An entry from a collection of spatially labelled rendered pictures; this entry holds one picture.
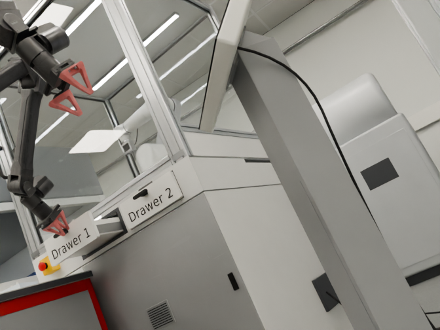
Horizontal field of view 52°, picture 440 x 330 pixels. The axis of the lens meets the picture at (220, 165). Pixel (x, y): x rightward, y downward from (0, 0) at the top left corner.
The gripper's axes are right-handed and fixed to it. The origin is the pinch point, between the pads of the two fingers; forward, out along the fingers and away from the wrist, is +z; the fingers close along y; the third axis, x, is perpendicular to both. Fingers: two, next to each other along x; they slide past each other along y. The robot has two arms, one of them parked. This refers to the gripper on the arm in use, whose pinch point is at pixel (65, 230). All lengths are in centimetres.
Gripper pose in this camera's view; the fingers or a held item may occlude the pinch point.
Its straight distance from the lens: 183.8
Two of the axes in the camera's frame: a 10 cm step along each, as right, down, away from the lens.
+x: -7.7, 4.4, 4.6
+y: 1.7, -5.5, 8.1
